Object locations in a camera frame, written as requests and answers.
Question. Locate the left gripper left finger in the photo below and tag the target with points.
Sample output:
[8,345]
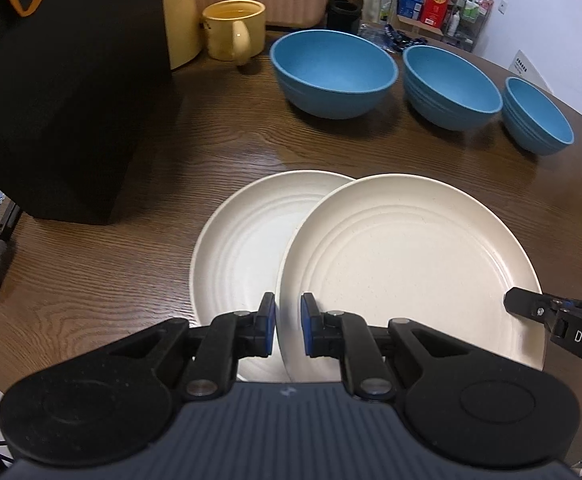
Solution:
[216,350]

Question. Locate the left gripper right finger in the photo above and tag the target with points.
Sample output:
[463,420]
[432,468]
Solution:
[359,348]

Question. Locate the cream plate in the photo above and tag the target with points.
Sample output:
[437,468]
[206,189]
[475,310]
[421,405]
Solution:
[240,249]
[403,246]

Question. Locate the blue bowl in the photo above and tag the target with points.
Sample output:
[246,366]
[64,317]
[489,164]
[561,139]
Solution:
[330,74]
[447,90]
[535,123]

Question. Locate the black paper bag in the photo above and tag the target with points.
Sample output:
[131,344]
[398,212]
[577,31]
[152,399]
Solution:
[78,81]

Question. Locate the yellow mug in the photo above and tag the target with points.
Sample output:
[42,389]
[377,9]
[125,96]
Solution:
[235,30]

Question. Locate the black cup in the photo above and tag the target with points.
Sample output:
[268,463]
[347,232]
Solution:
[343,16]

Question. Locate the blue carton box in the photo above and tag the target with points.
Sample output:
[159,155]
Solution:
[409,8]

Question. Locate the yellow thermos jug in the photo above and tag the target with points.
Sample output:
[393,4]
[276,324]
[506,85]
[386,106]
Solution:
[182,24]

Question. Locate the red carton box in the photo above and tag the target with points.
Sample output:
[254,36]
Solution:
[433,12]

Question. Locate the wire storage rack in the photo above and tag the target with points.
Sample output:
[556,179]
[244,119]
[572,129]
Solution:
[464,22]

